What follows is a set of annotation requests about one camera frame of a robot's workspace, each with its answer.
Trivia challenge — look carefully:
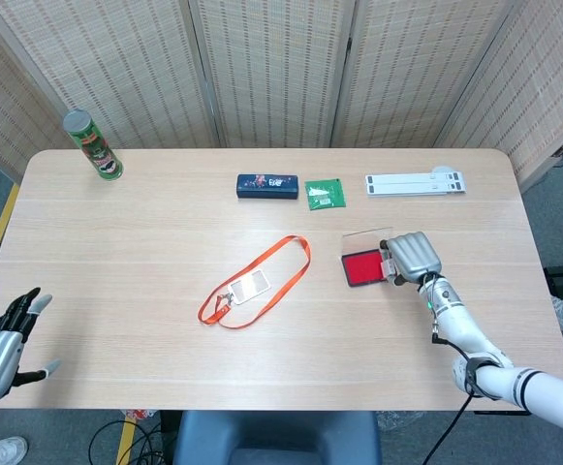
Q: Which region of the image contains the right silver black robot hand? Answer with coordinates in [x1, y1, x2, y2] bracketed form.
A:
[379, 232, 444, 286]

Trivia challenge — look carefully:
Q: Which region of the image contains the red ink pad clear lid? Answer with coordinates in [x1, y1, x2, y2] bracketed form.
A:
[341, 225, 394, 288]

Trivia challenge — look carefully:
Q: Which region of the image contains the white folding stand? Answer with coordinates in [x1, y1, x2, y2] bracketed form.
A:
[364, 166, 468, 199]

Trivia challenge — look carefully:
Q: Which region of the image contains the white sneaker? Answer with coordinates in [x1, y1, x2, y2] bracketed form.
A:
[0, 435, 29, 465]

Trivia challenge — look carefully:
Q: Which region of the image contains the green foil packet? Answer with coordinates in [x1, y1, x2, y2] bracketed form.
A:
[304, 177, 348, 212]

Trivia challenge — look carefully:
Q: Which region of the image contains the dark blue printed case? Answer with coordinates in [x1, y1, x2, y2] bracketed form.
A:
[235, 173, 300, 201]

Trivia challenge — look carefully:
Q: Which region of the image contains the blue chair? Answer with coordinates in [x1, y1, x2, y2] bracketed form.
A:
[172, 410, 383, 465]

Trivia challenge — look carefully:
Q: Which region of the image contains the woven folding screen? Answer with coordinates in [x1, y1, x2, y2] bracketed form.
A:
[0, 0, 563, 190]

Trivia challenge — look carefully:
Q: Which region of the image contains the green chip can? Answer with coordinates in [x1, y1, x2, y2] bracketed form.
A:
[62, 109, 125, 182]

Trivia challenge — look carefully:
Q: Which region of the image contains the black cable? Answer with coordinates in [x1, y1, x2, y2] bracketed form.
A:
[88, 411, 175, 465]

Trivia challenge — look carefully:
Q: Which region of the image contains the orange lanyard with badge holder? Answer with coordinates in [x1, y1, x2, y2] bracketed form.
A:
[198, 234, 312, 329]

